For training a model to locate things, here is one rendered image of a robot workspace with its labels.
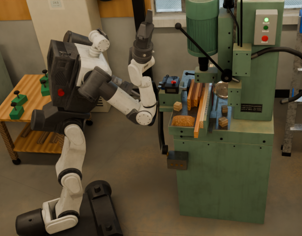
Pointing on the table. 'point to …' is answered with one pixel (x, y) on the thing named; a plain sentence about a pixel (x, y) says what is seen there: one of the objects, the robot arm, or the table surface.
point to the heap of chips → (183, 121)
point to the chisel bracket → (205, 75)
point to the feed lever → (226, 76)
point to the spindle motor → (202, 26)
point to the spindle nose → (203, 63)
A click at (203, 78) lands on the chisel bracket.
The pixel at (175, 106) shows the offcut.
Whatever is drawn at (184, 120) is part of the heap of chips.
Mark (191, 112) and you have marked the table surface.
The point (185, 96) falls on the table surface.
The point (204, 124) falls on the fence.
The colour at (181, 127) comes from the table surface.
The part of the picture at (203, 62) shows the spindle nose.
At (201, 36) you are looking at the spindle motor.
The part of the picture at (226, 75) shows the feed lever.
